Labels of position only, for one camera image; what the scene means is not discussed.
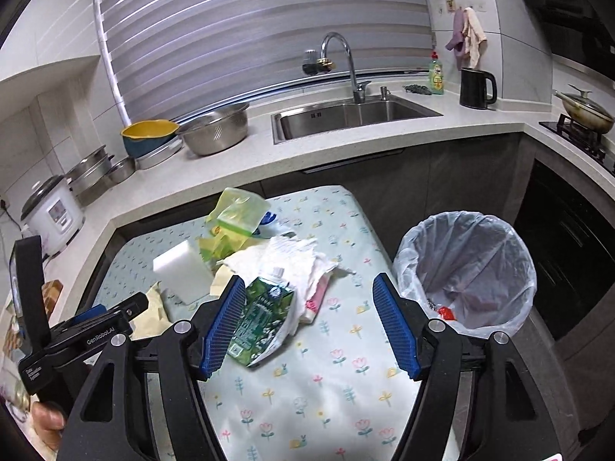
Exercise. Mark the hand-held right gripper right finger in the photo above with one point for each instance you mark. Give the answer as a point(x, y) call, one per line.
point(396, 326)

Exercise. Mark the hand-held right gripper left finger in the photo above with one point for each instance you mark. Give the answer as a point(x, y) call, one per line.
point(223, 326)

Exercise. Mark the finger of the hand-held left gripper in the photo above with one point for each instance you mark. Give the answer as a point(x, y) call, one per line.
point(129, 305)

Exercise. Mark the green drink pouch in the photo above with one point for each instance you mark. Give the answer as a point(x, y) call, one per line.
point(262, 317)

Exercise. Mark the white sponge block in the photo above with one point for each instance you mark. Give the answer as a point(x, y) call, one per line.
point(182, 269)

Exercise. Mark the white tissue paper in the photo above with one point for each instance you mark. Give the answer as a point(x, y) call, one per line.
point(298, 259)

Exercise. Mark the bin with white liner bag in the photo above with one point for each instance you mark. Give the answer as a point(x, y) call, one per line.
point(480, 259)

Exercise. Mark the yellow-green wet wipes packet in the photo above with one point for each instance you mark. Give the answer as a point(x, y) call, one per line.
point(238, 211)

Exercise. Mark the person's left hand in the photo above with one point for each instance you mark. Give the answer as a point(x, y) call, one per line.
point(48, 425)

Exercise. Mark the brown wooden box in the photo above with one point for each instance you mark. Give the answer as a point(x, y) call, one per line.
point(52, 295)

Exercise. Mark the beige paper bag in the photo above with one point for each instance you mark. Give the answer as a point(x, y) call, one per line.
point(151, 314)

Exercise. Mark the red wrapper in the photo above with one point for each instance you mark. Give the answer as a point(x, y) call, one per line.
point(447, 313)

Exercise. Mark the white rice cooker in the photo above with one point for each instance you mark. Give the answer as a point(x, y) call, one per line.
point(53, 211)

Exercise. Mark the floral tablecloth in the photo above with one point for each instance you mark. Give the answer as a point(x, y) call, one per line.
point(312, 394)

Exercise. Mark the blue and white plastic packet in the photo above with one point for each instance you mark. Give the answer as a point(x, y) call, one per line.
point(271, 223)

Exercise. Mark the stacked steel pots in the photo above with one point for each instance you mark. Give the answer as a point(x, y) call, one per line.
point(89, 173)

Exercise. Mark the small steel bowl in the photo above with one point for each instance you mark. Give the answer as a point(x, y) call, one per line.
point(122, 170)

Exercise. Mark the rectangular steel tray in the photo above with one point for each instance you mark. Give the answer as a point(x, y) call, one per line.
point(161, 156)

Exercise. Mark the grey base cabinet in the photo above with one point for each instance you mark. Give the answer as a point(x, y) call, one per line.
point(432, 173)

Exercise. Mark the yellow and blue basin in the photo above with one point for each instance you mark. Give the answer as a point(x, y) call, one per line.
point(149, 129)

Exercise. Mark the stainless steel colander bowl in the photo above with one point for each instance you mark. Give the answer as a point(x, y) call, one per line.
point(216, 132)

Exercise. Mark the black built-in appliance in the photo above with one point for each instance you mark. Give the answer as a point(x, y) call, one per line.
point(576, 249)

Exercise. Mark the stainless steel sink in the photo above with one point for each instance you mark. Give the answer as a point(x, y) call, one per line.
point(336, 115)

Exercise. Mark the chrome soap dispenser pump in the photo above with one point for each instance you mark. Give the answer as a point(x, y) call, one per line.
point(384, 92)

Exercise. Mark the dark scouring pad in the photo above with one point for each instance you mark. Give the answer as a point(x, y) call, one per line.
point(417, 89)

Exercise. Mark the black electric kettle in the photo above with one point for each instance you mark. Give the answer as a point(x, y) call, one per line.
point(473, 89)

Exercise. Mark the green dish soap bottle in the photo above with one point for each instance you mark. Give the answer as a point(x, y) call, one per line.
point(437, 77)

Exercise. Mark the black gas stove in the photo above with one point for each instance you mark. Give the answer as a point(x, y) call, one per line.
point(586, 144)

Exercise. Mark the chrome faucet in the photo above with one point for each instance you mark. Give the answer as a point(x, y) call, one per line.
point(348, 57)

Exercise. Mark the black faucet filter attachment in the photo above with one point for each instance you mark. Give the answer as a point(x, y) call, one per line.
point(312, 63)

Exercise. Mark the frying pan with glass lid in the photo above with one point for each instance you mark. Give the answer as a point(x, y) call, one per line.
point(588, 110)

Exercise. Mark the grey striped window blind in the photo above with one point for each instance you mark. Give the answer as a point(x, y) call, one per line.
point(240, 33)

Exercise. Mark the beige hanging cloth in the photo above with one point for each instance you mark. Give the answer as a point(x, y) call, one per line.
point(473, 38)

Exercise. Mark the purple hanging cloth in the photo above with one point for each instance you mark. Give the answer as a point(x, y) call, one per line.
point(456, 33)

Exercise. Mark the black range hood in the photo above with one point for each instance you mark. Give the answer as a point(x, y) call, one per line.
point(576, 19)

